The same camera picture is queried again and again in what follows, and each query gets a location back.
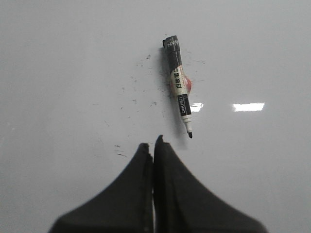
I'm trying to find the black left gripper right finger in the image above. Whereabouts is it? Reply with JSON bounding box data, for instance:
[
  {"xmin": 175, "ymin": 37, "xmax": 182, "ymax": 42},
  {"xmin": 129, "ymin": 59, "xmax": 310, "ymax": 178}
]
[{"xmin": 154, "ymin": 135, "xmax": 267, "ymax": 233}]

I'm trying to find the white whiteboard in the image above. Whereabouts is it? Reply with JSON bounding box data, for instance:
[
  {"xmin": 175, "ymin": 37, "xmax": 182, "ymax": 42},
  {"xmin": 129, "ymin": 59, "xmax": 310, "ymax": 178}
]
[{"xmin": 0, "ymin": 0, "xmax": 311, "ymax": 233}]

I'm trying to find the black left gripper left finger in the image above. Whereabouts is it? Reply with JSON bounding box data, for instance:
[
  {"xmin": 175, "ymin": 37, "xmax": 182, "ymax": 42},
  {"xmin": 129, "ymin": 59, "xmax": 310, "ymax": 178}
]
[{"xmin": 50, "ymin": 143, "xmax": 153, "ymax": 233}]

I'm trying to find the black white whiteboard marker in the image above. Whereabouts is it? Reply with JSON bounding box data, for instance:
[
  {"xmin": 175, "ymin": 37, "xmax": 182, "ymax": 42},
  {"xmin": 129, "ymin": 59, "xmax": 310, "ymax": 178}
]
[{"xmin": 163, "ymin": 35, "xmax": 193, "ymax": 138}]

